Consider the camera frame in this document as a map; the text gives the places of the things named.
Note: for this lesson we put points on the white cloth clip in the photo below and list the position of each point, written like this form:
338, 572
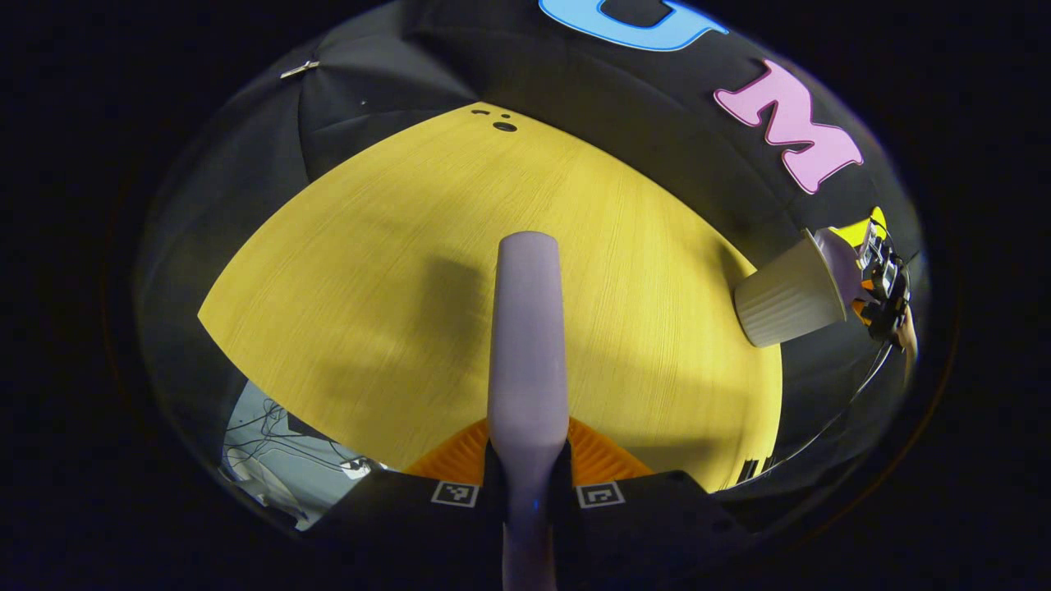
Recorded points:
300, 69

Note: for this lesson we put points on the black backdrop cloth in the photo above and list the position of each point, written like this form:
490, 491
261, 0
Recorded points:
575, 90

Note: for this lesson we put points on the yellow wooden desktop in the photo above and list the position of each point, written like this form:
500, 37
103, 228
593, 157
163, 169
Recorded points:
369, 287

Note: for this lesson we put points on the pink dustpan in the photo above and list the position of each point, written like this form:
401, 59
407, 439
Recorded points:
839, 263

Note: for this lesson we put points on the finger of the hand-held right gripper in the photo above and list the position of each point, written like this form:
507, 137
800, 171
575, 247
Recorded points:
862, 305

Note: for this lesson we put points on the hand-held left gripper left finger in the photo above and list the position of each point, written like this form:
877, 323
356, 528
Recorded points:
402, 513

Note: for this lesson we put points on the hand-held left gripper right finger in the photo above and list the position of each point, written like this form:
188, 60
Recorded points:
649, 513

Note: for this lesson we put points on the white ribbed garbage bin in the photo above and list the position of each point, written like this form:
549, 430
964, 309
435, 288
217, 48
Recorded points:
784, 300

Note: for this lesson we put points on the small pink broom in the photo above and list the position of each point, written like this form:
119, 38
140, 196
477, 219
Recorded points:
528, 345

